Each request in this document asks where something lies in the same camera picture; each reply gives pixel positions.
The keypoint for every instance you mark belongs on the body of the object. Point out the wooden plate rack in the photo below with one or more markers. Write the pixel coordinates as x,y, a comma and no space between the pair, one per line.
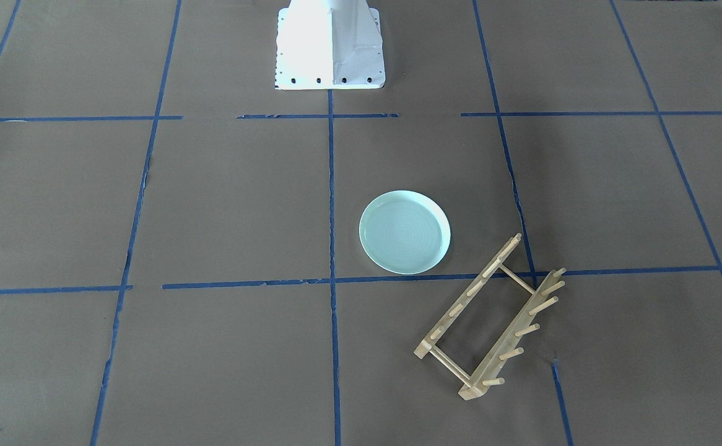
481,330

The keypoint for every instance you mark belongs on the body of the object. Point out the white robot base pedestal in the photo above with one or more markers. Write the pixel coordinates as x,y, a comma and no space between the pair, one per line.
329,45

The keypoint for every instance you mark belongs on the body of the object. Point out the light green round plate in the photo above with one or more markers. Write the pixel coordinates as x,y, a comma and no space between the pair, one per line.
404,232

